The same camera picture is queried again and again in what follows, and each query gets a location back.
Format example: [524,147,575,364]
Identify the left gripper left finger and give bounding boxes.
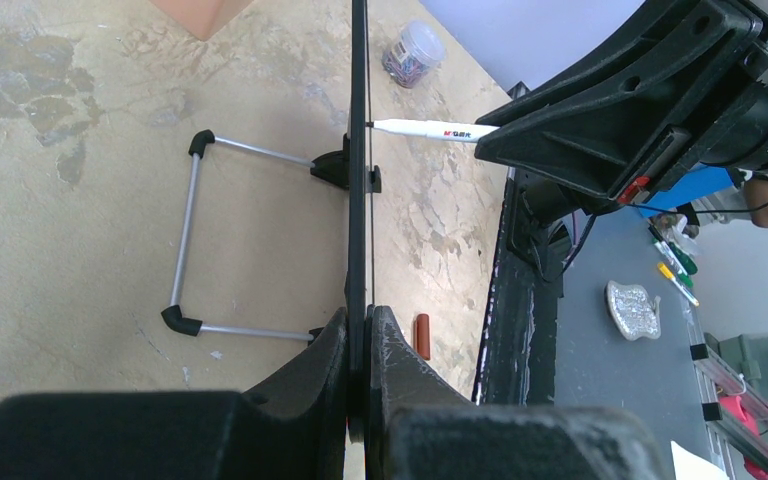
[0,309,348,479]

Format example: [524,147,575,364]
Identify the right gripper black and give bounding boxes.
[474,1,768,199]

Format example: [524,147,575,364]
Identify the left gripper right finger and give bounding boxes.
[365,306,666,479]

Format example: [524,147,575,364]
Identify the red-brown marker cap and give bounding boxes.
[413,313,431,361]

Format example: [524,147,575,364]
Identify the white marker rainbow stripe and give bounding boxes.
[366,119,498,143]

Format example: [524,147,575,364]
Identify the small black-framed whiteboard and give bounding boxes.
[161,1,380,442]

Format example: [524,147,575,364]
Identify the blue box in background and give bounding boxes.
[638,165,733,218]

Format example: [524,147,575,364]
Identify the yellow green screwdrivers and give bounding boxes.
[647,225,700,307]

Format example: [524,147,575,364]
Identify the small clear plastic jar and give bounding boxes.
[381,20,446,89]

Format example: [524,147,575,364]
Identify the silver floor patch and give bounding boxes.
[605,280,662,341]

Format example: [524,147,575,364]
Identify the white paper sheet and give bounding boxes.
[670,441,729,480]

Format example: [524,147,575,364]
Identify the peach plastic file organizer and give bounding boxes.
[151,0,253,41]

